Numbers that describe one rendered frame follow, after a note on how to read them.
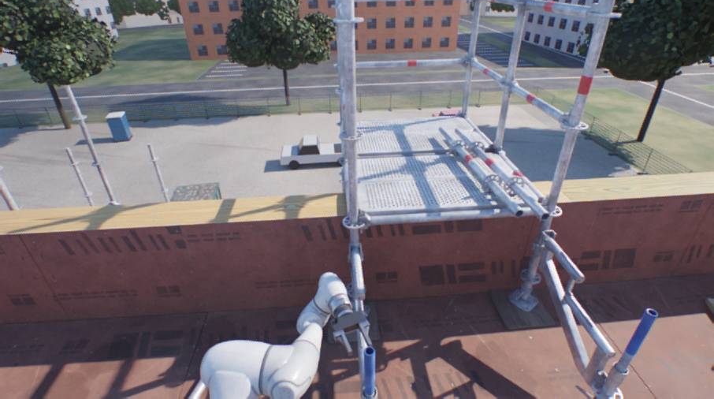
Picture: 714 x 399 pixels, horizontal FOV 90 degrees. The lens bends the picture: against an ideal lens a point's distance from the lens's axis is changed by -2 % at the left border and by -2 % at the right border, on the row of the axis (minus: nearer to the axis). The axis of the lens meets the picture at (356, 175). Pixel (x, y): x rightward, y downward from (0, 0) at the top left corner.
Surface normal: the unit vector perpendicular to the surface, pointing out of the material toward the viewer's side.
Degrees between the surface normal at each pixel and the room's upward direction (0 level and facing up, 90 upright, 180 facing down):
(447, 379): 0
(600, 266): 90
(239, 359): 20
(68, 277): 90
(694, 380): 0
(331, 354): 0
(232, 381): 37
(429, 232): 90
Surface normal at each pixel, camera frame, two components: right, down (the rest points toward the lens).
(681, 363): -0.02, -0.87
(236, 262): 0.07, 0.48
